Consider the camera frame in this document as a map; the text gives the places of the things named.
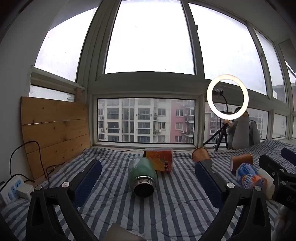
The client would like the black tripod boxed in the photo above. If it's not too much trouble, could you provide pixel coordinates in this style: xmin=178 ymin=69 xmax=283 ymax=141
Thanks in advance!
xmin=203 ymin=119 xmax=232 ymax=152

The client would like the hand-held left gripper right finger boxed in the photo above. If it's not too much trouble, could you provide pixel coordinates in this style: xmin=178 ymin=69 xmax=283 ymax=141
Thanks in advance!
xmin=195 ymin=161 xmax=271 ymax=241

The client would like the grey plush toy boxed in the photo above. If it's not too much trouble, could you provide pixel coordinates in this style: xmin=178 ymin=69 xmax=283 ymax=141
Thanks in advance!
xmin=226 ymin=107 xmax=261 ymax=150

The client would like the white power strip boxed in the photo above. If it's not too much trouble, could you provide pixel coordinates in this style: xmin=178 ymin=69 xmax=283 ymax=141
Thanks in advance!
xmin=0 ymin=175 xmax=25 ymax=206

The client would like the orange drink carton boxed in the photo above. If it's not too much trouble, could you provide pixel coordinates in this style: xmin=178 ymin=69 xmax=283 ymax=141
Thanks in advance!
xmin=143 ymin=148 xmax=174 ymax=173

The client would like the window frame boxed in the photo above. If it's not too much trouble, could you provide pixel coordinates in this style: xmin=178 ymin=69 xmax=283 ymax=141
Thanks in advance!
xmin=30 ymin=0 xmax=296 ymax=149

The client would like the wooden board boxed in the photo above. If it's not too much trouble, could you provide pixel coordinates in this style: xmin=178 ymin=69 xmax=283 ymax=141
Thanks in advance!
xmin=21 ymin=96 xmax=91 ymax=180

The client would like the blue orange snack can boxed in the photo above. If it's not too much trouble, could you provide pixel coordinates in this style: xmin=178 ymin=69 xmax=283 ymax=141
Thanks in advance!
xmin=235 ymin=163 xmax=268 ymax=189

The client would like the blue striped blanket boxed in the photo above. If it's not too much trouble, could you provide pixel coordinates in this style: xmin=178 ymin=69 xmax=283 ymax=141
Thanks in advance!
xmin=0 ymin=138 xmax=296 ymax=241

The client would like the black gooseneck phone holder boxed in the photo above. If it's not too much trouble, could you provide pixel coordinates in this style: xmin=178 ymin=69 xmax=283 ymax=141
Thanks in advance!
xmin=214 ymin=88 xmax=232 ymax=116

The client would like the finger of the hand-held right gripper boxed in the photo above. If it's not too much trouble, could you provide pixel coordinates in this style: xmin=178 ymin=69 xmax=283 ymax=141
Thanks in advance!
xmin=281 ymin=147 xmax=296 ymax=166
xmin=258 ymin=154 xmax=296 ymax=183

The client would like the brown paper cup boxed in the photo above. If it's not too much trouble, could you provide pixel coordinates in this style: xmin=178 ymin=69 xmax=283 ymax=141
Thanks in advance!
xmin=230 ymin=153 xmax=254 ymax=172
xmin=191 ymin=147 xmax=213 ymax=163

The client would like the ring light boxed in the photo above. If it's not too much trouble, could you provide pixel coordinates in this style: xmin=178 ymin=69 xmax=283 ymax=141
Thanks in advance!
xmin=206 ymin=74 xmax=249 ymax=121

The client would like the white plug adapter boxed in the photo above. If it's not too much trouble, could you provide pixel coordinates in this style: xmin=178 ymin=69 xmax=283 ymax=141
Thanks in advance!
xmin=16 ymin=183 xmax=35 ymax=200

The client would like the black cable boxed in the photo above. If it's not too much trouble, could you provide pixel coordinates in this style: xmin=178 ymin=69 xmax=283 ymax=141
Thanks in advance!
xmin=9 ymin=140 xmax=71 ymax=184

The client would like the green insulated cup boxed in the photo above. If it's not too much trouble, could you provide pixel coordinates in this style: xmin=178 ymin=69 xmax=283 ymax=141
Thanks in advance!
xmin=128 ymin=156 xmax=159 ymax=198

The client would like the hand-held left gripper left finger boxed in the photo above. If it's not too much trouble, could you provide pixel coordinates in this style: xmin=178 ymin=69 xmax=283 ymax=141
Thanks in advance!
xmin=25 ymin=159 xmax=102 ymax=241

